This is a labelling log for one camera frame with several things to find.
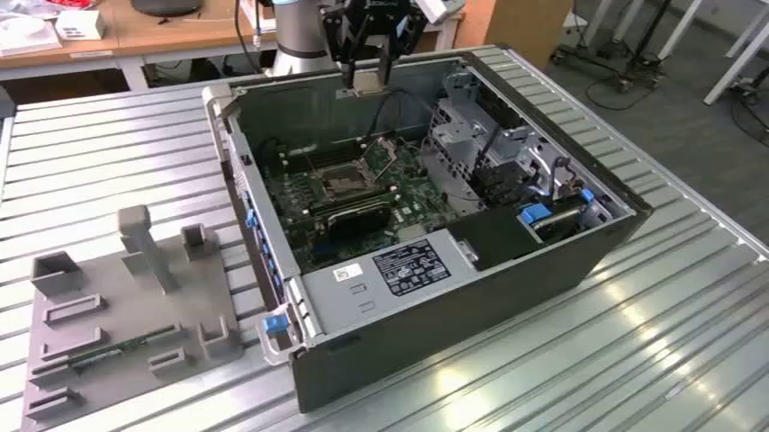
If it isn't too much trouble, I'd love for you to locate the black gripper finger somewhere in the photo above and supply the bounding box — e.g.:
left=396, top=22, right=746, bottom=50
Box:
left=377, top=13, right=431, bottom=87
left=320, top=6, right=361, bottom=90

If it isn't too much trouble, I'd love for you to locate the silver CPU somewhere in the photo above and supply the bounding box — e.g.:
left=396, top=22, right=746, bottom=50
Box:
left=351, top=71, right=389, bottom=98

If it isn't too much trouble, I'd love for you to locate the metal socket cover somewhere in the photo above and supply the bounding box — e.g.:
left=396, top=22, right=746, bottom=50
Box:
left=359, top=138, right=399, bottom=182

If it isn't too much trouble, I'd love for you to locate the CPU socket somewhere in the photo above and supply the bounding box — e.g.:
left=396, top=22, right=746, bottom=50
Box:
left=311, top=161, right=391, bottom=203

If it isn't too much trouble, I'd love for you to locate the wooden cabinet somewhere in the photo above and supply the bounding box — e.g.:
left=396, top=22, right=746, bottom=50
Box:
left=461, top=0, right=575, bottom=71

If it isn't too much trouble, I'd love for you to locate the wooden desk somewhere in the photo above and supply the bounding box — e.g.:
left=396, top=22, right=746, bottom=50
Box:
left=0, top=0, right=467, bottom=68

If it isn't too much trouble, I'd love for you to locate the black round object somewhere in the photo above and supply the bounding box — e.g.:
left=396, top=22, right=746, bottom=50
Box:
left=129, top=0, right=202, bottom=17

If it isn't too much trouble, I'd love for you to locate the green motherboard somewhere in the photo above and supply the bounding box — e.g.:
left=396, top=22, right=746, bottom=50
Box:
left=257, top=134, right=487, bottom=271

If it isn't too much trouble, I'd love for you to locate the black wheeled equipment stand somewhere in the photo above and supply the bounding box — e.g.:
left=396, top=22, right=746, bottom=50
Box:
left=608, top=0, right=671, bottom=95

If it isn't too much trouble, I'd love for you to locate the black expansion card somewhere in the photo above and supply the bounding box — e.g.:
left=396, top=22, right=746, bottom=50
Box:
left=323, top=200, right=395, bottom=242

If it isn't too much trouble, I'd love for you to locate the white cardboard box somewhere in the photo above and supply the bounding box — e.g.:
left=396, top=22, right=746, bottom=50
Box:
left=53, top=9, right=108, bottom=41

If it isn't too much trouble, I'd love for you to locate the hard disk in blue carrier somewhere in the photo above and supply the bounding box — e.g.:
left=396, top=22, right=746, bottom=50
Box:
left=516, top=202, right=587, bottom=244

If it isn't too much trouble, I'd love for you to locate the flat white box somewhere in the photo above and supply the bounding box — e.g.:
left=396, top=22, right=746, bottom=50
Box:
left=0, top=13, right=61, bottom=58

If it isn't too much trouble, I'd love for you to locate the white table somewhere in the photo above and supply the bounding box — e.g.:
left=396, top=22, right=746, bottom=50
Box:
left=702, top=0, right=769, bottom=107

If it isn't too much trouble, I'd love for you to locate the silver power supply unit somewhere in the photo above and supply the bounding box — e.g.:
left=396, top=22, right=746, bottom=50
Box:
left=296, top=227, right=481, bottom=337

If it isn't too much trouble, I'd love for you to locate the dark grey PC case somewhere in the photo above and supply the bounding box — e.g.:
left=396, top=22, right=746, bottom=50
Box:
left=200, top=42, right=655, bottom=415

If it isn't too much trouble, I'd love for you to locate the green RAM stick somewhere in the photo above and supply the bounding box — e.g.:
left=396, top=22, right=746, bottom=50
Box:
left=65, top=324, right=181, bottom=375

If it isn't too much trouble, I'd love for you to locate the grey parts rack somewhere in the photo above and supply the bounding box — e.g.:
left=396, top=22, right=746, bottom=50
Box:
left=20, top=204, right=245, bottom=431

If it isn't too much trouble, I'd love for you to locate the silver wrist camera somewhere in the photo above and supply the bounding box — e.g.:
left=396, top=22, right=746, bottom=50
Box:
left=415, top=0, right=452, bottom=23

